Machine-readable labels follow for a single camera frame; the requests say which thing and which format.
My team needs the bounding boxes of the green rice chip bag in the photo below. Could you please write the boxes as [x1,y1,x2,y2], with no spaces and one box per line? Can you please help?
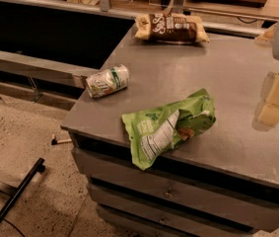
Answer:
[121,89,216,170]

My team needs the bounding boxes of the brown and yellow snack bag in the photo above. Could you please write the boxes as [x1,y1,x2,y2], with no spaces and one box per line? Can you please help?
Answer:
[135,13,209,43]

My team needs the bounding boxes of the grey drawer cabinet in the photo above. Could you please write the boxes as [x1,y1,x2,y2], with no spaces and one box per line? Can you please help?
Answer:
[69,133,279,237]

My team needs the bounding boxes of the green and silver soda can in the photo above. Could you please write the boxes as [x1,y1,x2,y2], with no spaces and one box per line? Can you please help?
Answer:
[86,64,130,98]

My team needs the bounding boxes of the black metal stand leg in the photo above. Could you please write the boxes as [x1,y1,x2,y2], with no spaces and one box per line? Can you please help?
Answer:
[0,158,45,224]

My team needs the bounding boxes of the small wooden handled tool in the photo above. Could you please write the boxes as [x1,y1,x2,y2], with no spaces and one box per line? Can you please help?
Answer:
[50,134,72,145]

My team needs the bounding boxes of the grey metal shelf rail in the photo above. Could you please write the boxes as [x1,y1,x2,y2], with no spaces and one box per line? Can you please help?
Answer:
[0,51,97,89]

